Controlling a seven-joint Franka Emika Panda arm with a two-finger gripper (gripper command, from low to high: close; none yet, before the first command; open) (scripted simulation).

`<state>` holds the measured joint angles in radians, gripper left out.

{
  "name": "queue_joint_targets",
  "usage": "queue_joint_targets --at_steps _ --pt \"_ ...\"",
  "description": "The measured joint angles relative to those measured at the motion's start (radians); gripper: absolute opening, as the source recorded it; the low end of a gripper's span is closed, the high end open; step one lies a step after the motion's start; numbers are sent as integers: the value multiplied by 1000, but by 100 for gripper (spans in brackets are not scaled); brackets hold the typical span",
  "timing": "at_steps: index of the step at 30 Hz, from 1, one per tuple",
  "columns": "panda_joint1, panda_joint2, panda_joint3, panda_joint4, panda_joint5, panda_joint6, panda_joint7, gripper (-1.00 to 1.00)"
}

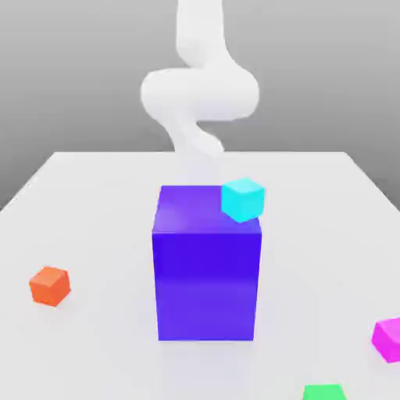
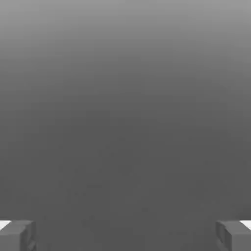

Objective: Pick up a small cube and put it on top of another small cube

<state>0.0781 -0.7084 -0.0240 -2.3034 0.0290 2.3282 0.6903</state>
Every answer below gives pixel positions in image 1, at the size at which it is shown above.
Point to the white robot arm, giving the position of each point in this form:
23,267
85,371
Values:
200,93

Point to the small cyan cube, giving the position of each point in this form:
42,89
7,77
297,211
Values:
242,200

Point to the small orange cube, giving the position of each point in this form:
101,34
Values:
50,287

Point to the small green cube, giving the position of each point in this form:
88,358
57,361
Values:
323,393

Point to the small magenta cube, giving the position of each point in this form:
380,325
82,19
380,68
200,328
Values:
389,340

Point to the large purple box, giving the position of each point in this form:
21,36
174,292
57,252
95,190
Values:
206,281

